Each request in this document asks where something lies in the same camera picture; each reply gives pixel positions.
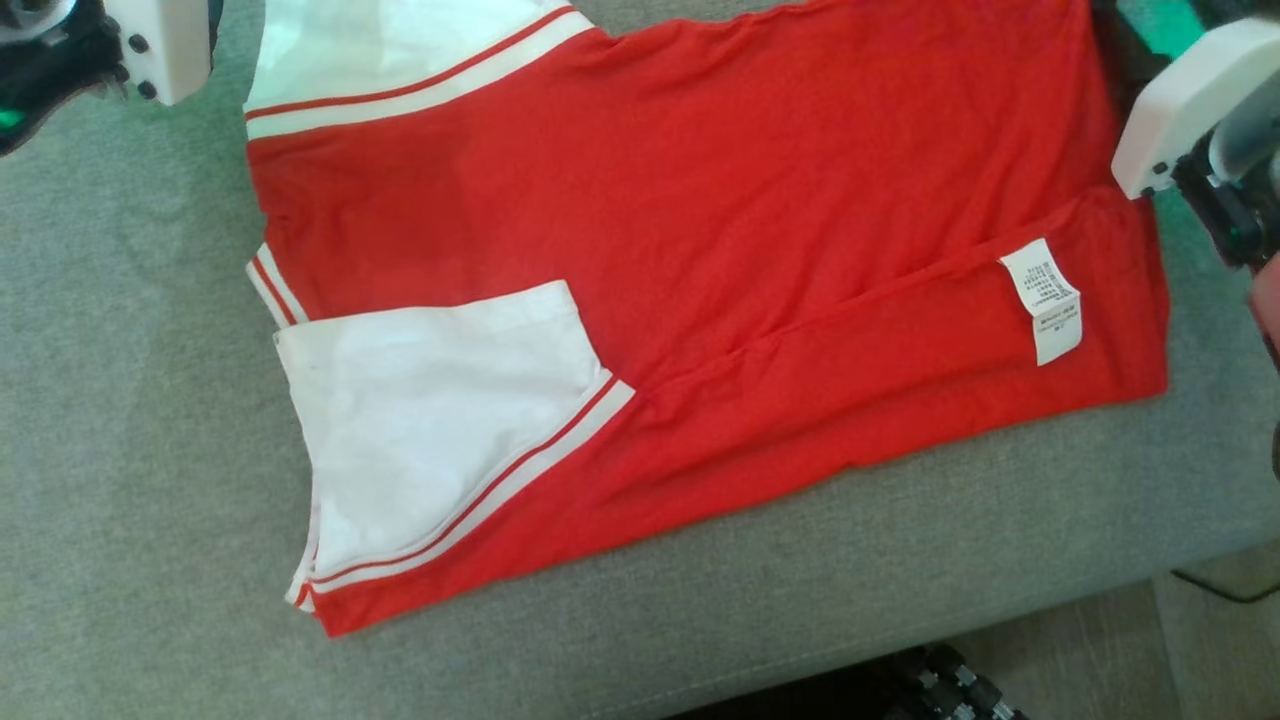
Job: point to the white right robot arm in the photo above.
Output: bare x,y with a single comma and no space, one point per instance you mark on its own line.
1250,135

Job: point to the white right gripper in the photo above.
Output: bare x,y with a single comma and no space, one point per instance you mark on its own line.
1180,110

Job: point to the large grey sofa seat cushion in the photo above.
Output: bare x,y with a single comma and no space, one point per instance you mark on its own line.
130,450

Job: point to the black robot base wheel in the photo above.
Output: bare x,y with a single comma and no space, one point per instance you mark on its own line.
950,690

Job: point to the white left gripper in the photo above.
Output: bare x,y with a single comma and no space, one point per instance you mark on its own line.
150,40

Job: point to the red white basketball jersey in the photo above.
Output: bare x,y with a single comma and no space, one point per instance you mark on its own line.
720,280

